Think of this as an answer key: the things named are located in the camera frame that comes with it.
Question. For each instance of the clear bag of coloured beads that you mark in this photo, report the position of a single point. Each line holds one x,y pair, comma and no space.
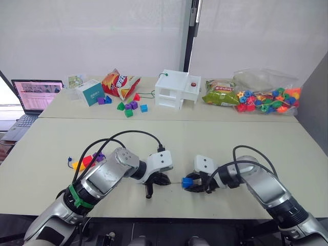
264,77

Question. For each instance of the colourful picture card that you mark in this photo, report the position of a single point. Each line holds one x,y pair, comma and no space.
75,80

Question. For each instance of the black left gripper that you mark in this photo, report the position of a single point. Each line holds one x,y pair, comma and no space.
150,191

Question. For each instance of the red plastic triangle block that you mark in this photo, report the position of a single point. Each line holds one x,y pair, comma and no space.
137,97

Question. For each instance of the green chip bag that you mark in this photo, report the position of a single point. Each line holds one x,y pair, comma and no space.
217,98

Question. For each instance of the black window pillar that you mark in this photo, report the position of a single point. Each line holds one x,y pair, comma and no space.
191,38

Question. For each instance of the green lace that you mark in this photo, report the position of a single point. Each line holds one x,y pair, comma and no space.
165,74

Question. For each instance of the yellow plastic block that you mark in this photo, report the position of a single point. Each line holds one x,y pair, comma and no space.
77,166

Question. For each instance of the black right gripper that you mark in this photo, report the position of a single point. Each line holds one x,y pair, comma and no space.
214,183

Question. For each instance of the green plastic triangle block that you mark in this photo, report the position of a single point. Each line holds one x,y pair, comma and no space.
120,107

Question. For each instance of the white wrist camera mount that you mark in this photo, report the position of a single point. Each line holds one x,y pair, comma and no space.
161,159
205,164

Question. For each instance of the blue plastic triangle block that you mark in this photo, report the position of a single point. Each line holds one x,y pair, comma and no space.
108,100

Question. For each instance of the blue plastic cube block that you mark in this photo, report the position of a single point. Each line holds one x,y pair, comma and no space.
144,108
187,183

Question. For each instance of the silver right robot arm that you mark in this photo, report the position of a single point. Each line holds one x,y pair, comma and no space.
266,187

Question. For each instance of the white model cabinet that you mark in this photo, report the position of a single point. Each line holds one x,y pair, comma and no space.
169,85

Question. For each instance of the white box with teal print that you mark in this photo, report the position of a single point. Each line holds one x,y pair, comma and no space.
91,94

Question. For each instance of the green plastic cube block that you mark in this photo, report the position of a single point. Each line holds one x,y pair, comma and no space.
128,113

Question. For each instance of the dark rounded shape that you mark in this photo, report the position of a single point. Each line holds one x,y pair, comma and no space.
199,242
141,241

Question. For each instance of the purple plastic cube block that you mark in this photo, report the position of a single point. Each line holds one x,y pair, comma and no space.
98,156
101,100
128,106
134,105

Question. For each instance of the grey laptop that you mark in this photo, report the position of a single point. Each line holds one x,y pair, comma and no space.
36,94

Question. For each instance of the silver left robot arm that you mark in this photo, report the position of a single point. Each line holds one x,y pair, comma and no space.
102,176

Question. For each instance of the grey partition panel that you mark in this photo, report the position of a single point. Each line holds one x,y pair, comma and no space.
315,102

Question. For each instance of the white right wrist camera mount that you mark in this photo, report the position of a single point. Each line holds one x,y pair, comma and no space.
205,164

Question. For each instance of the red round button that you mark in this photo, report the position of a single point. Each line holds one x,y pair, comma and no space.
193,84

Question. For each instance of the black device with white knob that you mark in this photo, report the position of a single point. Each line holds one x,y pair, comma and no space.
107,239

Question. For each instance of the black framed white panel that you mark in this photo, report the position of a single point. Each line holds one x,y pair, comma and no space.
5,89

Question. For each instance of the red chip bag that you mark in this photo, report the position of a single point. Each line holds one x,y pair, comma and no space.
118,82

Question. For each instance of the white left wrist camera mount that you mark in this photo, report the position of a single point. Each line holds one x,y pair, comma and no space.
161,159

